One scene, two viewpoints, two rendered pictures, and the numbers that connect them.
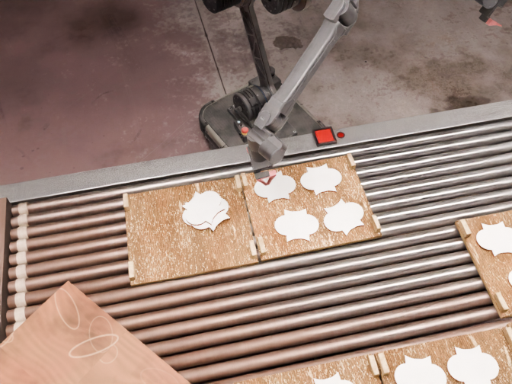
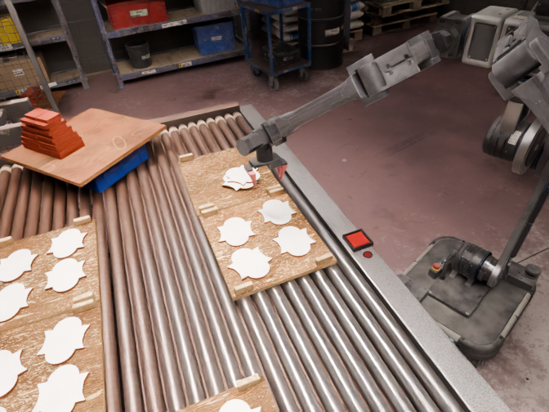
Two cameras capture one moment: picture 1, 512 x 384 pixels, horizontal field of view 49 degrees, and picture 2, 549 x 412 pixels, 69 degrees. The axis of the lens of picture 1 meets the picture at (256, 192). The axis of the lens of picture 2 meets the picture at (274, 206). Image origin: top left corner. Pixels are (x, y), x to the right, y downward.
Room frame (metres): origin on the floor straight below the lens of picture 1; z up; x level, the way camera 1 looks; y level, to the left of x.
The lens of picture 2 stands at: (0.99, -1.18, 1.88)
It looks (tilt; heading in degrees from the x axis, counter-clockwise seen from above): 39 degrees down; 83
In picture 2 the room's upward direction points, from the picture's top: 5 degrees counter-clockwise
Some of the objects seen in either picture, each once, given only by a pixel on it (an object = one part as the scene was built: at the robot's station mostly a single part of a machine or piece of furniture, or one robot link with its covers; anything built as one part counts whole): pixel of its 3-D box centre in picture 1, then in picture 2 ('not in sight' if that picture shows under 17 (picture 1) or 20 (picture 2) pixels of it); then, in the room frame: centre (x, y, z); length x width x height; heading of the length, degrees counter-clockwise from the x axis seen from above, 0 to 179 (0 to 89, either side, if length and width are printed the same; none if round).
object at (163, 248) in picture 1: (188, 228); (227, 176); (0.99, 0.23, 0.93); 0.41 x 0.35 x 0.02; 101
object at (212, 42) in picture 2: not in sight; (212, 34); (1.09, 4.53, 0.32); 0.50 x 0.41 x 0.37; 11
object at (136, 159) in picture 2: not in sight; (99, 158); (0.44, 0.47, 0.97); 0.31 x 0.31 x 0.10; 51
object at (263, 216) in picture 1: (308, 205); (262, 238); (1.07, -0.18, 0.93); 0.41 x 0.35 x 0.02; 102
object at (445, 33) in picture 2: not in sight; (443, 40); (1.74, 0.04, 1.45); 0.09 x 0.08 x 0.12; 124
